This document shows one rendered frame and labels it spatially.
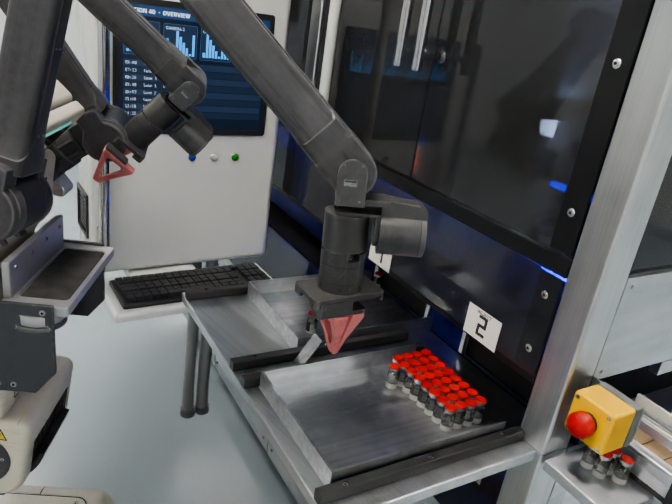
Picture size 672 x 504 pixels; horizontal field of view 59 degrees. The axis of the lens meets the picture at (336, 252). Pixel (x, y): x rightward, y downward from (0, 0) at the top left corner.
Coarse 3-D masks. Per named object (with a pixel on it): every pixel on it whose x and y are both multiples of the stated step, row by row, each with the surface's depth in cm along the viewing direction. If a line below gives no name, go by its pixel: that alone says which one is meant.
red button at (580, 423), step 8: (568, 416) 90; (576, 416) 88; (584, 416) 88; (568, 424) 89; (576, 424) 88; (584, 424) 87; (592, 424) 87; (576, 432) 88; (584, 432) 87; (592, 432) 88
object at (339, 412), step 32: (384, 352) 117; (288, 384) 107; (320, 384) 109; (352, 384) 110; (384, 384) 112; (288, 416) 95; (320, 416) 100; (352, 416) 101; (384, 416) 103; (416, 416) 104; (320, 448) 93; (352, 448) 94; (384, 448) 95; (416, 448) 91
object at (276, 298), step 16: (368, 272) 153; (256, 288) 134; (272, 288) 140; (288, 288) 142; (256, 304) 133; (272, 304) 135; (288, 304) 136; (304, 304) 137; (368, 304) 141; (384, 304) 143; (272, 320) 126; (288, 320) 129; (304, 320) 130; (368, 320) 134; (384, 320) 135; (400, 320) 136; (416, 320) 131; (432, 320) 133; (288, 336) 120; (304, 336) 124; (320, 336) 119; (352, 336) 123
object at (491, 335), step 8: (472, 304) 110; (472, 312) 110; (480, 312) 109; (472, 320) 111; (480, 320) 109; (488, 320) 107; (496, 320) 105; (464, 328) 113; (472, 328) 111; (480, 328) 109; (488, 328) 107; (496, 328) 105; (472, 336) 111; (488, 336) 107; (496, 336) 106; (488, 344) 107; (496, 344) 106
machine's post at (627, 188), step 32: (640, 64) 79; (640, 96) 80; (640, 128) 80; (608, 160) 84; (640, 160) 80; (608, 192) 85; (640, 192) 82; (608, 224) 85; (640, 224) 86; (576, 256) 90; (608, 256) 86; (576, 288) 91; (608, 288) 88; (576, 320) 91; (608, 320) 92; (544, 352) 97; (576, 352) 92; (544, 384) 97; (576, 384) 95; (544, 416) 98; (544, 448) 98; (512, 480) 105; (544, 480) 102
